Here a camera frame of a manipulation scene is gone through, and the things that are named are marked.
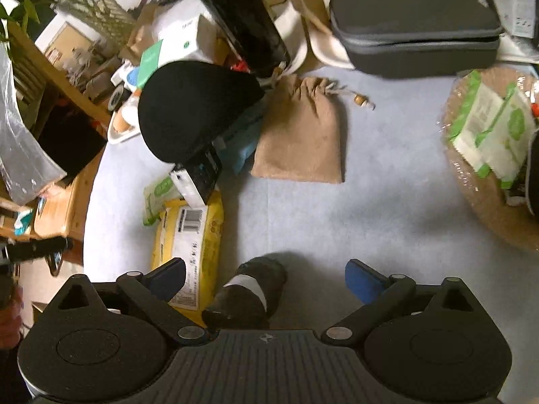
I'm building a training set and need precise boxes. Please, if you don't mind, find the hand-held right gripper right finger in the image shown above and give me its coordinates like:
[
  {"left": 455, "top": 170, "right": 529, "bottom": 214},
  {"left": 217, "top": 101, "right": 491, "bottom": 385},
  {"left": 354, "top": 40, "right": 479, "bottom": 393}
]
[{"left": 322, "top": 259, "right": 485, "bottom": 348}]

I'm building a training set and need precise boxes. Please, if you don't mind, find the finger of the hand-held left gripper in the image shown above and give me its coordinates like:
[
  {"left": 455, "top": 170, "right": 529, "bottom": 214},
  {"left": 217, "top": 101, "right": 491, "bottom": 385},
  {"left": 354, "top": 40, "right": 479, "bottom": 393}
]
[{"left": 6, "top": 236, "right": 74, "bottom": 277}]

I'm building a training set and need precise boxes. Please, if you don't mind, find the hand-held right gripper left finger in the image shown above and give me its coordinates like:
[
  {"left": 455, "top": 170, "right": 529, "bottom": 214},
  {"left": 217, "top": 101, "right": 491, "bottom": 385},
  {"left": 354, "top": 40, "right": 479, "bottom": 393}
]
[{"left": 51, "top": 258, "right": 209, "bottom": 346}]

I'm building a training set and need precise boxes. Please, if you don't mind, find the dark bottle with white label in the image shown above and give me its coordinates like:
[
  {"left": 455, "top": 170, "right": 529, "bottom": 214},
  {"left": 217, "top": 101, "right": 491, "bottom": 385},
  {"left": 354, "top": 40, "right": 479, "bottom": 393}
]
[{"left": 201, "top": 255, "right": 288, "bottom": 330}]

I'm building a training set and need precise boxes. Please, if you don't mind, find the black neck pillow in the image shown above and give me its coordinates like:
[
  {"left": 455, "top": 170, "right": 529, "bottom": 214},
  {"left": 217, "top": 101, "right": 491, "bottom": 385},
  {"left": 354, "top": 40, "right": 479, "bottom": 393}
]
[{"left": 138, "top": 61, "right": 266, "bottom": 165}]

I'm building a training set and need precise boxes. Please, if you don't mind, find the person's left hand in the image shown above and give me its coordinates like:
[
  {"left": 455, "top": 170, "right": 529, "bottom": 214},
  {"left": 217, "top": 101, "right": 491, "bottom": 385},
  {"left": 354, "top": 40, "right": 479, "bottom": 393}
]
[{"left": 0, "top": 288, "right": 25, "bottom": 351}]

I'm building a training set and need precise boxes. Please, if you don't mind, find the wooden side table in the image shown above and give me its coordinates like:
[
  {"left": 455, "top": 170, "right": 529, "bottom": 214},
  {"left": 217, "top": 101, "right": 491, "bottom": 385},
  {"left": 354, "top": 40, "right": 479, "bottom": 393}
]
[{"left": 0, "top": 151, "right": 106, "bottom": 240}]

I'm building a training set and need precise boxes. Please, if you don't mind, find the yellow packet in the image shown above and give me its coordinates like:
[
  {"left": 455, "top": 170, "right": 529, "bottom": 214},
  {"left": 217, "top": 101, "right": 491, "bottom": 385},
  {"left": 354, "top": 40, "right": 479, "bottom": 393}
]
[{"left": 150, "top": 189, "right": 225, "bottom": 328}]

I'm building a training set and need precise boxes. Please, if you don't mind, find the green wet wipes packet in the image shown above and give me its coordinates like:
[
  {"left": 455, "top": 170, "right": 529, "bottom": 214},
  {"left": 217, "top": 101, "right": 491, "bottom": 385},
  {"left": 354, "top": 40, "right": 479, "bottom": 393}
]
[{"left": 142, "top": 174, "right": 186, "bottom": 227}]

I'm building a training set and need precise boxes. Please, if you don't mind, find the silver plastic cover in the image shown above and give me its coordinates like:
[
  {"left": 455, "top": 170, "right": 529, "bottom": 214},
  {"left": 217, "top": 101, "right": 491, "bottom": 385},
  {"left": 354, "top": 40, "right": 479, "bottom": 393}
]
[{"left": 0, "top": 42, "right": 68, "bottom": 203}]

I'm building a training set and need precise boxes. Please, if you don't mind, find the black box with white label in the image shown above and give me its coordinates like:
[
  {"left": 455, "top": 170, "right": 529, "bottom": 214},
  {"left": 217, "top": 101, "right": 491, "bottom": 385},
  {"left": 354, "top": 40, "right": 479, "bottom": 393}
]
[{"left": 170, "top": 143, "right": 224, "bottom": 207}]

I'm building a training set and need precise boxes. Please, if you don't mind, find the round cork board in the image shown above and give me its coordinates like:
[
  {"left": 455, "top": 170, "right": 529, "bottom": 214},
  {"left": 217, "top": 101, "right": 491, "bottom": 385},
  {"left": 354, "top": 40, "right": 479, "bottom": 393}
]
[{"left": 438, "top": 67, "right": 539, "bottom": 253}]

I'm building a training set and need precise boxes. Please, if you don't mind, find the tan oval bun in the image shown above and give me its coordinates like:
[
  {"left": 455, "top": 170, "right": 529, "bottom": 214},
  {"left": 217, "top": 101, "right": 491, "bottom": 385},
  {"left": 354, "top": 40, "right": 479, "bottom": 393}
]
[{"left": 114, "top": 107, "right": 135, "bottom": 132}]

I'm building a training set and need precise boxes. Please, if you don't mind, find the blue tissue packet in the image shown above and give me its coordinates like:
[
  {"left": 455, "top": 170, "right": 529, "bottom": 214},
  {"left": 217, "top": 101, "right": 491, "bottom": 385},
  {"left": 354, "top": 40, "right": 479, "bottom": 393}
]
[{"left": 217, "top": 113, "right": 264, "bottom": 175}]

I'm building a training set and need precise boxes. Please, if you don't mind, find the wooden chair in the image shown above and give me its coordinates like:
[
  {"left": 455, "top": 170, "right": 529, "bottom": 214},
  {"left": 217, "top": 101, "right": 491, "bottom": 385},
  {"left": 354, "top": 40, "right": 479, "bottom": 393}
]
[{"left": 0, "top": 21, "right": 110, "bottom": 186}]

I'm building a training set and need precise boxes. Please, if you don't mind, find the green white sachet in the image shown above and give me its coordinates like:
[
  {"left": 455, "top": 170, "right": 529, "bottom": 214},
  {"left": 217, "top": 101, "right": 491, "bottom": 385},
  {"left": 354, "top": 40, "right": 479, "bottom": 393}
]
[
  {"left": 448, "top": 71, "right": 518, "bottom": 177},
  {"left": 478, "top": 82, "right": 537, "bottom": 188}
]

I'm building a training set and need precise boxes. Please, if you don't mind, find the black pouch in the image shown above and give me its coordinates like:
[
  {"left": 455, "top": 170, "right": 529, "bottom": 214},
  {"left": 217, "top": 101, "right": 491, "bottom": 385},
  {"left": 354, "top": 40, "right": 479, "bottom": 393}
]
[{"left": 526, "top": 128, "right": 539, "bottom": 215}]

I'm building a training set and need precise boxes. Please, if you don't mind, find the white oval dish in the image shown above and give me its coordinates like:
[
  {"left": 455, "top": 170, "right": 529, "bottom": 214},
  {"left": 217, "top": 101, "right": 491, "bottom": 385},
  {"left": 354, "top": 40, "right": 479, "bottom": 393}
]
[{"left": 309, "top": 0, "right": 356, "bottom": 70}]

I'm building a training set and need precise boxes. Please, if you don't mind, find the crumpled brown paper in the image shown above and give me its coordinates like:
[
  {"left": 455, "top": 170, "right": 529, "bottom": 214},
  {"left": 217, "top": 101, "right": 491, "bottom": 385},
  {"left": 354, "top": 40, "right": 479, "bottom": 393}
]
[{"left": 120, "top": 6, "right": 158, "bottom": 64}]

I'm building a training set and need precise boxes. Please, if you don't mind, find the bamboo plant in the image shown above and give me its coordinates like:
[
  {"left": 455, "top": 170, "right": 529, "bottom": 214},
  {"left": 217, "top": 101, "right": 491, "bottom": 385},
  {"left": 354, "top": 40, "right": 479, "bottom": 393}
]
[{"left": 0, "top": 0, "right": 127, "bottom": 43}]

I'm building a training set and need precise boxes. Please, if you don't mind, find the white green tissue box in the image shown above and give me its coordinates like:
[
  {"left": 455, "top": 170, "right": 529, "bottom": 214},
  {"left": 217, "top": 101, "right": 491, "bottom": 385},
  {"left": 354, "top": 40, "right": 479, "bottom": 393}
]
[{"left": 139, "top": 13, "right": 220, "bottom": 89}]

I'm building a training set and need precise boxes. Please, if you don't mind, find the grey zip case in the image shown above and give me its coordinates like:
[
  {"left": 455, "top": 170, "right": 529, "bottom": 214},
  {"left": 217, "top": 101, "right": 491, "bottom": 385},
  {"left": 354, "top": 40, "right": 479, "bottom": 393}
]
[{"left": 328, "top": 0, "right": 504, "bottom": 80}]

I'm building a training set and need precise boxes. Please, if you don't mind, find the black thermos bottle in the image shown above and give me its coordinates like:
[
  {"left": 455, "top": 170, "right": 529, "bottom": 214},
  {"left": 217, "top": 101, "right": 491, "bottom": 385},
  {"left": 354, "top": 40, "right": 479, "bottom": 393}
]
[{"left": 185, "top": 0, "right": 292, "bottom": 78}]

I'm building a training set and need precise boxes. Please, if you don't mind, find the white paper sheet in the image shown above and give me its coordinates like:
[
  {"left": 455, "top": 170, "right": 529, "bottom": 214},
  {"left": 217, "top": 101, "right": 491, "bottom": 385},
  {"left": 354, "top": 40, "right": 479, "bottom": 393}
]
[{"left": 497, "top": 0, "right": 539, "bottom": 64}]

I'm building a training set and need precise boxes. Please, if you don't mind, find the tan drawstring pouch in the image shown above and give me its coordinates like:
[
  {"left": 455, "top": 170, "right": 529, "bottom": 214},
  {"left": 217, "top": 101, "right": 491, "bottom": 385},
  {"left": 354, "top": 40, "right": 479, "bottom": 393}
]
[{"left": 250, "top": 75, "right": 375, "bottom": 184}]

